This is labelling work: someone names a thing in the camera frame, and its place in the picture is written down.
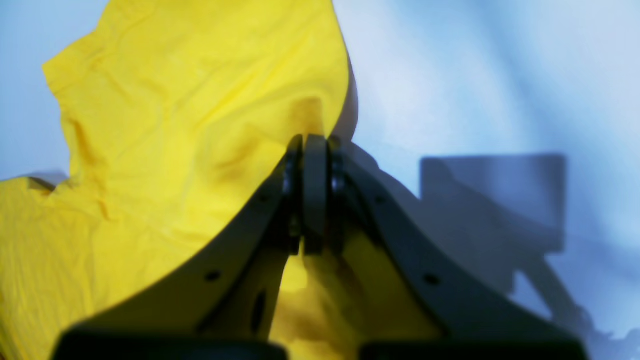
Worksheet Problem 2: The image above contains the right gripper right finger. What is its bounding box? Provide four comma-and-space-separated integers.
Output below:
304, 134, 583, 351

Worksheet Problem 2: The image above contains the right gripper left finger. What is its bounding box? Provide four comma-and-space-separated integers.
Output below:
60, 135, 303, 346

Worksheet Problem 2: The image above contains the orange yellow T-shirt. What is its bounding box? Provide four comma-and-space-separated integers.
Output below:
0, 0, 441, 360

